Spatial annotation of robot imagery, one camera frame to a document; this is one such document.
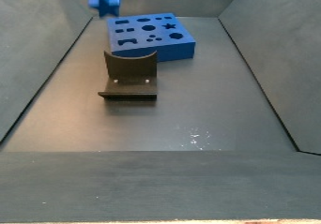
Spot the black curved fixture stand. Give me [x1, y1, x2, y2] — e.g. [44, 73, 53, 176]
[98, 52, 158, 100]

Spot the blue foam shape-hole block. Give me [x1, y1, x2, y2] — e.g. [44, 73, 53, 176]
[107, 13, 195, 62]

